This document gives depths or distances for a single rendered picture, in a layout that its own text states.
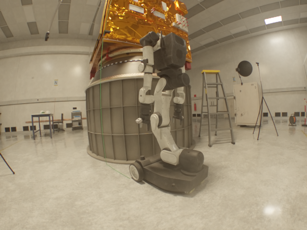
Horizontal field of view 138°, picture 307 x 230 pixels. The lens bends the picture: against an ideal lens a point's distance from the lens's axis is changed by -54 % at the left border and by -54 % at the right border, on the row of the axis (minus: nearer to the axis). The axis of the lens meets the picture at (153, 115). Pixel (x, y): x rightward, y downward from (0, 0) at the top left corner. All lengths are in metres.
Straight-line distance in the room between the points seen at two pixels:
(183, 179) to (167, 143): 0.37
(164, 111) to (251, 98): 3.80
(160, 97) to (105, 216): 1.06
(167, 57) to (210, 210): 1.22
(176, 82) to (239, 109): 3.86
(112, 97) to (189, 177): 1.37
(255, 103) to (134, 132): 3.91
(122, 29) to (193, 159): 2.00
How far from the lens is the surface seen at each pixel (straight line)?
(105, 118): 1.86
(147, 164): 1.27
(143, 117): 1.05
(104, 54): 2.42
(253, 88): 4.65
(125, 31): 2.18
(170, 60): 1.09
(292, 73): 8.84
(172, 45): 1.12
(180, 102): 1.33
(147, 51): 1.08
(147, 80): 1.03
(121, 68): 1.93
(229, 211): 1.00
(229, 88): 9.21
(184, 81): 1.03
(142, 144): 1.74
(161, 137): 1.20
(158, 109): 1.19
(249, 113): 4.65
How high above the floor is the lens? 0.68
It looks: 1 degrees down
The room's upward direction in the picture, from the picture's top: 3 degrees counter-clockwise
